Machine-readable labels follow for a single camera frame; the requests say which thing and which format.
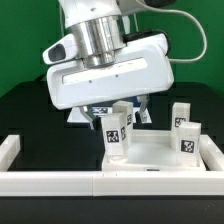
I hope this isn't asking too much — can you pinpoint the white square tabletop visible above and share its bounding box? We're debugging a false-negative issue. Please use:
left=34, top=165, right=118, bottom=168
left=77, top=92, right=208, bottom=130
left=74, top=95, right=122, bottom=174
left=102, top=129, right=206, bottom=171

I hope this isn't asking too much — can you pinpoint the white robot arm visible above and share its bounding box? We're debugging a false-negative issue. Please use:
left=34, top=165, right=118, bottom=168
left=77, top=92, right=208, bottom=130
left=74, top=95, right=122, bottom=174
left=43, top=0, right=174, bottom=122

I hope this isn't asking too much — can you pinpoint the white U-shaped obstacle fence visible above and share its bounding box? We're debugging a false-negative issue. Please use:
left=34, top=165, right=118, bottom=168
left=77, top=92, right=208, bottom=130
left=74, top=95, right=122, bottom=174
left=0, top=135, right=224, bottom=197

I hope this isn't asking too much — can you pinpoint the fiducial marker sheet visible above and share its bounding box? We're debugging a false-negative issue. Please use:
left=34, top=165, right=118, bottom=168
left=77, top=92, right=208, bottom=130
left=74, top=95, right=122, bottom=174
left=68, top=106, right=151, bottom=123

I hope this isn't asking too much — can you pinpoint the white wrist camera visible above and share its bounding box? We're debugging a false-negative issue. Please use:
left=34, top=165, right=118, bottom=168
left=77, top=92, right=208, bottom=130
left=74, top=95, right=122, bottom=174
left=42, top=34, right=78, bottom=65

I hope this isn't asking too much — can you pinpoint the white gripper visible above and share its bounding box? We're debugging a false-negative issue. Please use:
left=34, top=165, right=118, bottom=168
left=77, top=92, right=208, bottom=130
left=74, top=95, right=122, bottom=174
left=47, top=34, right=174, bottom=130

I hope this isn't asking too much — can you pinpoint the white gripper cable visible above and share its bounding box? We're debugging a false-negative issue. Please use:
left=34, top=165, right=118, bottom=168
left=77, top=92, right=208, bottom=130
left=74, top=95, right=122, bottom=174
left=133, top=0, right=208, bottom=64

